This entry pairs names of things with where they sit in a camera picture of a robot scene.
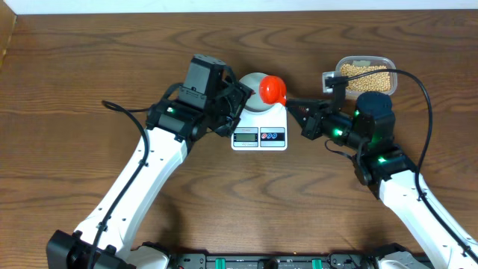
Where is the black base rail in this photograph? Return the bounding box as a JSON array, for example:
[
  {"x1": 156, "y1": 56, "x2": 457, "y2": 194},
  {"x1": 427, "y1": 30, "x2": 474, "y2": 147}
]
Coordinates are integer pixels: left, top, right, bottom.
[{"x1": 164, "y1": 253, "x2": 434, "y2": 269}]

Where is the grey round bowl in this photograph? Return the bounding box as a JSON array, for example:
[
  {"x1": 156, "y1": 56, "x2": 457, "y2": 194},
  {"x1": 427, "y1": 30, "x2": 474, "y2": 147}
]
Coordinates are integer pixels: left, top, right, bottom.
[{"x1": 238, "y1": 72, "x2": 279, "y2": 114}]

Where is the clear plastic container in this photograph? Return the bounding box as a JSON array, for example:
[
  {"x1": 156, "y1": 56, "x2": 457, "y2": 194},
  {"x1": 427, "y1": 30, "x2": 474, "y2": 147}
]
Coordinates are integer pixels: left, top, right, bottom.
[{"x1": 335, "y1": 56, "x2": 398, "y2": 99}]

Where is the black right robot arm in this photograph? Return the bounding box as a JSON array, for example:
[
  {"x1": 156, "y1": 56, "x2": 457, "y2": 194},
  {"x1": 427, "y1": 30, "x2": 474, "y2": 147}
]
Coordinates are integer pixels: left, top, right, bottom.
[{"x1": 285, "y1": 92, "x2": 477, "y2": 268}]

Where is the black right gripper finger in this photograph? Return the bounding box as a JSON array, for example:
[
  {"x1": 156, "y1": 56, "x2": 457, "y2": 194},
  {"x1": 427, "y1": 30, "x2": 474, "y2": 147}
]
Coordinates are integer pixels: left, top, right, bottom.
[
  {"x1": 287, "y1": 105, "x2": 309, "y2": 129},
  {"x1": 285, "y1": 99, "x2": 329, "y2": 108}
]

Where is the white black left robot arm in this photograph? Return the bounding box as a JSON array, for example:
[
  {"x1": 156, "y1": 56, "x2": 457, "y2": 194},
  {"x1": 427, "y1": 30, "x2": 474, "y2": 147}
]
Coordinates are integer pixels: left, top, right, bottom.
[{"x1": 46, "y1": 77, "x2": 253, "y2": 268}]

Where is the pile of soybeans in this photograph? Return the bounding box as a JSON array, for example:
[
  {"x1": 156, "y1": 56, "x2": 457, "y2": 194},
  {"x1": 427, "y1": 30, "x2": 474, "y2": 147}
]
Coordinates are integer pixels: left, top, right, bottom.
[{"x1": 340, "y1": 64, "x2": 391, "y2": 92}]

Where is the white digital kitchen scale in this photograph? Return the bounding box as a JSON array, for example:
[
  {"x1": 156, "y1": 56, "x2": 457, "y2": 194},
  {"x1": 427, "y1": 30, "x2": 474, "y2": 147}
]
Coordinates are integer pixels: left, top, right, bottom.
[{"x1": 231, "y1": 104, "x2": 288, "y2": 151}]

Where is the orange measuring scoop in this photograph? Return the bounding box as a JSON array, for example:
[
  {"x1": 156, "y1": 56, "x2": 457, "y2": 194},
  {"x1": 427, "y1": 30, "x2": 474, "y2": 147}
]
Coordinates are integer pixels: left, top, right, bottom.
[{"x1": 259, "y1": 75, "x2": 287, "y2": 106}]

